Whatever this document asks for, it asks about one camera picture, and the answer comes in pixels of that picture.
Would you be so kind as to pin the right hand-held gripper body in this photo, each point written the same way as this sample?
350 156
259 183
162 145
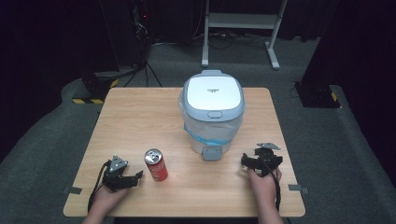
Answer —
267 158

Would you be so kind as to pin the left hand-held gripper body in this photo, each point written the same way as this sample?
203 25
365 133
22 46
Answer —
115 174

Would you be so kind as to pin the red soda can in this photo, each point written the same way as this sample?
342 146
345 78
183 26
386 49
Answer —
155 165

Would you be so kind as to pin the white pedal trash bin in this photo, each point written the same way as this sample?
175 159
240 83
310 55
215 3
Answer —
212 102

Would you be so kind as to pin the person's left hand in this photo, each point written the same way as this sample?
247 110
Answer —
107 197

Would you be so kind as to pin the person's right hand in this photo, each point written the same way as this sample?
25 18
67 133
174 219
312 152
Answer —
263 186

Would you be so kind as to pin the grey table clamp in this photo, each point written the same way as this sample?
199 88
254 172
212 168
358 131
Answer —
297 188
72 190

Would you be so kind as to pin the black base with yellow stripes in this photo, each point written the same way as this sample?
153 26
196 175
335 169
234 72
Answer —
317 95
95 87

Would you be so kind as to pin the black tripod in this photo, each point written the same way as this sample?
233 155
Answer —
146 67

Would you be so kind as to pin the white metal stand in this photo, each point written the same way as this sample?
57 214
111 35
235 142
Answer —
239 20

